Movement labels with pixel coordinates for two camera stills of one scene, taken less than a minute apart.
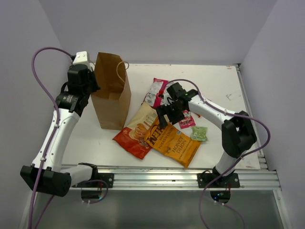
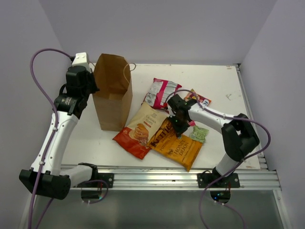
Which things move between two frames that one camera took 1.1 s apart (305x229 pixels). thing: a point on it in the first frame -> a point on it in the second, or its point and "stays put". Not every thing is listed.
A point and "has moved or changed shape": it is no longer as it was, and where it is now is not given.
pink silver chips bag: (157, 97) stays put
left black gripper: (91, 75) stays put
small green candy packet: (199, 133) stays put
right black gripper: (164, 110) -> (179, 130)
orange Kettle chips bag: (173, 142) has moved or changed shape
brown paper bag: (113, 100) stays put
